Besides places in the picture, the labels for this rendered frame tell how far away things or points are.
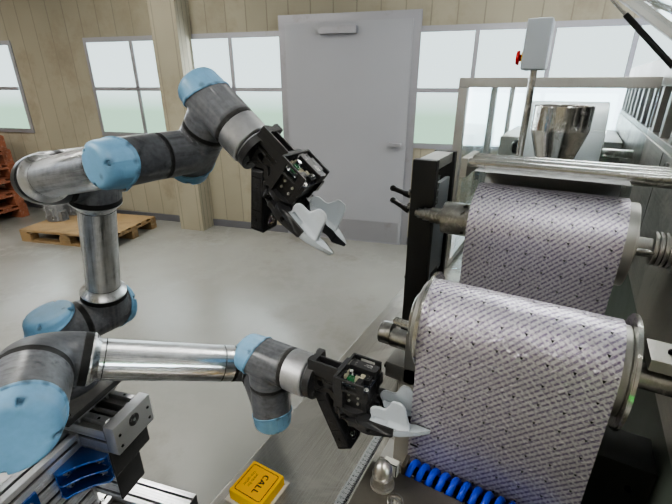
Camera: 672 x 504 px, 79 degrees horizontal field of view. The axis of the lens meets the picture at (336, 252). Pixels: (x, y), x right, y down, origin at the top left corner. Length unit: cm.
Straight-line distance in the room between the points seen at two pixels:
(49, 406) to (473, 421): 59
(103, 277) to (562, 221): 106
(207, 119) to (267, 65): 380
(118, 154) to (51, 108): 563
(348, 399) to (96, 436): 80
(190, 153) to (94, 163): 14
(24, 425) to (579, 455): 72
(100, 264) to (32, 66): 530
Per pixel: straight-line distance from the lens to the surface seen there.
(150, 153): 70
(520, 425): 63
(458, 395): 63
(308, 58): 430
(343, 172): 427
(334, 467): 89
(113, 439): 128
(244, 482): 85
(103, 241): 117
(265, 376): 76
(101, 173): 68
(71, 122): 611
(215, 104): 69
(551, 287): 78
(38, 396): 72
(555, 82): 150
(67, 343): 84
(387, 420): 68
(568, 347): 57
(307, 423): 96
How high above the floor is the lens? 158
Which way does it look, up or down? 22 degrees down
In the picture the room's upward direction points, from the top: straight up
